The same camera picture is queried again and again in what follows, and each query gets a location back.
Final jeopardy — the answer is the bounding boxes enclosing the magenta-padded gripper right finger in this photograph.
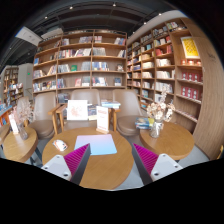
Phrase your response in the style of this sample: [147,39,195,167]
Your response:
[131,143,184,186]

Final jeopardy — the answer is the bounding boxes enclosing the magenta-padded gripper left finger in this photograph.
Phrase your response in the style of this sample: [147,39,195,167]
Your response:
[41,143,92,186]

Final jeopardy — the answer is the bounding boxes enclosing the white orange patterned computer mouse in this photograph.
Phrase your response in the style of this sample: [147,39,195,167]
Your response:
[52,139,69,152]

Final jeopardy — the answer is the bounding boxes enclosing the light blue purple mouse pad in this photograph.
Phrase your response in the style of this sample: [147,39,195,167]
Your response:
[73,133,118,157]

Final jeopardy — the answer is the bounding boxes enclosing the round wooden side table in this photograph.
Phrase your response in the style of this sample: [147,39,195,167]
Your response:
[2,125,40,164]
[139,121,195,162]

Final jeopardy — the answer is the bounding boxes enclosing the glass vase with beige flowers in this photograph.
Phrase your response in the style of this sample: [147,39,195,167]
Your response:
[145,91,176,139]

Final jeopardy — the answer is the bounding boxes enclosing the colourful stack of books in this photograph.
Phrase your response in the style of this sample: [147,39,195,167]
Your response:
[134,116,155,130]

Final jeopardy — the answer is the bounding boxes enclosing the glass vase with pink flowers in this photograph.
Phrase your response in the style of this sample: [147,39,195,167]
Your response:
[11,99,36,141]

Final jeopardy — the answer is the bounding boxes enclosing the white framed floral picture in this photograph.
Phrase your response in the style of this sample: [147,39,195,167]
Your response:
[66,99,89,122]

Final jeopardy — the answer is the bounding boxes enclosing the small white table card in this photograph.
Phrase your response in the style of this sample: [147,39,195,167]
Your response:
[8,113,20,135]

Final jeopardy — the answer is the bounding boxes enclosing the dark cover book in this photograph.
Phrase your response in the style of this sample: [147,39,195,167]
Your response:
[87,104,98,121]

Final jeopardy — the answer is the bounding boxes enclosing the white sign on wooden base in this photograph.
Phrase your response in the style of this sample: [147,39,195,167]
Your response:
[95,105,110,135]

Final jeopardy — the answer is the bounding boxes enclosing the colourful book display table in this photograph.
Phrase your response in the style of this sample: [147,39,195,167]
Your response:
[0,103,14,128]

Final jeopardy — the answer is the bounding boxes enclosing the flat stack of books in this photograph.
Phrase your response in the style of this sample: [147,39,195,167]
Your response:
[100,99,122,110]

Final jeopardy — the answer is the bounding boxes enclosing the distant wooden book shelf unit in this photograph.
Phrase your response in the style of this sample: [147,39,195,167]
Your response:
[0,65,25,108]

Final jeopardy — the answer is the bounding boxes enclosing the curved wooden book shelf unit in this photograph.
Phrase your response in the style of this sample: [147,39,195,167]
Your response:
[125,17,224,160]

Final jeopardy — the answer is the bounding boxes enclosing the large wooden book shelf unit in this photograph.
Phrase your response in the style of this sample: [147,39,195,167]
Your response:
[31,29,128,101]

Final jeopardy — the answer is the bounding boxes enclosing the white ceiling air unit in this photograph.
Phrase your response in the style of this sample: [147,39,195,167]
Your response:
[14,26,43,47]
[40,27,64,39]

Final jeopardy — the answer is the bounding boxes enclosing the ceiling spot lights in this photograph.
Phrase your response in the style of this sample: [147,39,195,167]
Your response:
[41,2,118,14]

